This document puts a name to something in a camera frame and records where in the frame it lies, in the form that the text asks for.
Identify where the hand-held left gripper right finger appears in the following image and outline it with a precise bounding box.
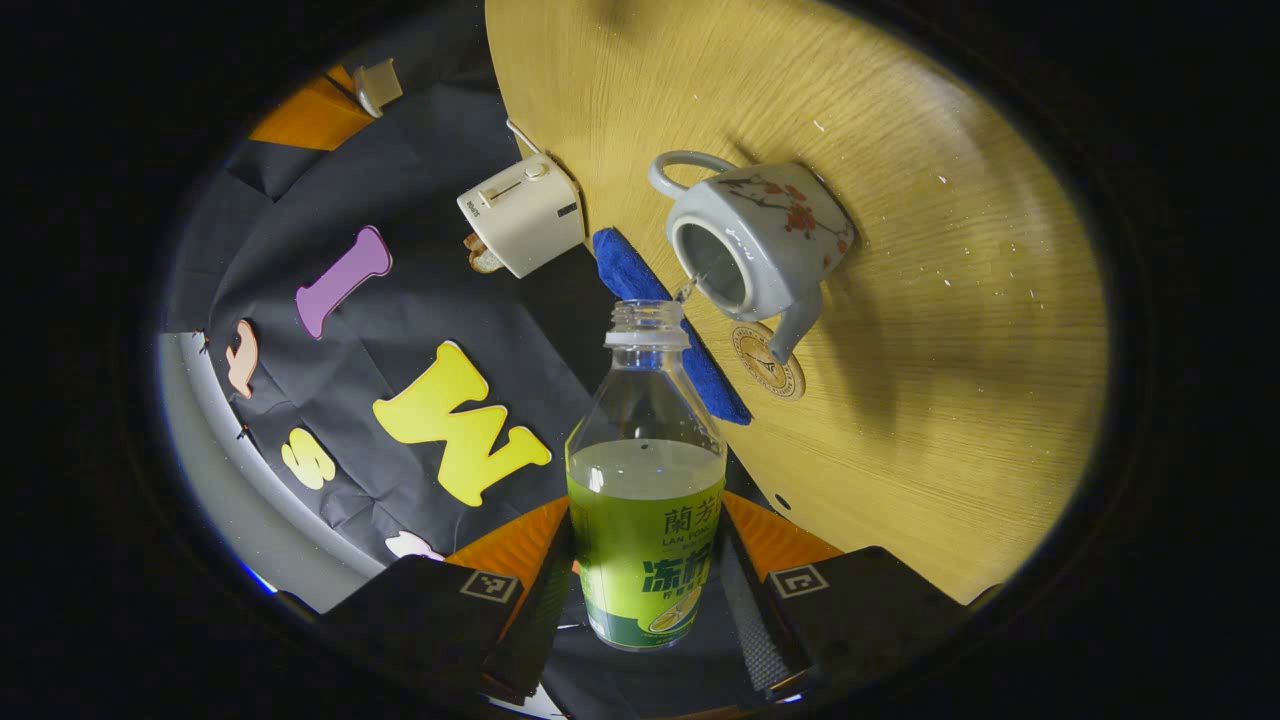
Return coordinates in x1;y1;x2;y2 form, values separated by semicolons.
714;488;971;703

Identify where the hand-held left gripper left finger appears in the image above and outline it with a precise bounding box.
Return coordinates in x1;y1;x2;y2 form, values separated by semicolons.
275;495;578;703

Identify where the green label water bottle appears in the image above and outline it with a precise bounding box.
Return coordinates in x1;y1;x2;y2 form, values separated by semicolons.
565;298;728;653

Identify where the round wooden coaster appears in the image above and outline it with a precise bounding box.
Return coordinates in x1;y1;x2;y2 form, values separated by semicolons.
730;322;807;403

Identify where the white floral teacup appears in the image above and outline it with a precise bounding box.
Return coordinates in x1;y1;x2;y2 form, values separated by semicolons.
648;150;859;366

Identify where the black backdrop cloth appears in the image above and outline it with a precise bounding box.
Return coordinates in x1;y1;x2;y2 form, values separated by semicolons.
165;20;791;611

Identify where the toast slice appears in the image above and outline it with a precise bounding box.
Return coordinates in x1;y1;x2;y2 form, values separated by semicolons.
463;232;506;275

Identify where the white toaster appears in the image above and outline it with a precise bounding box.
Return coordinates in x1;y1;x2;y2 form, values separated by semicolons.
457;152;587;280

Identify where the blue towel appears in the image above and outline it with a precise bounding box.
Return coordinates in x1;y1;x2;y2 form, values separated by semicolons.
591;227;753;427

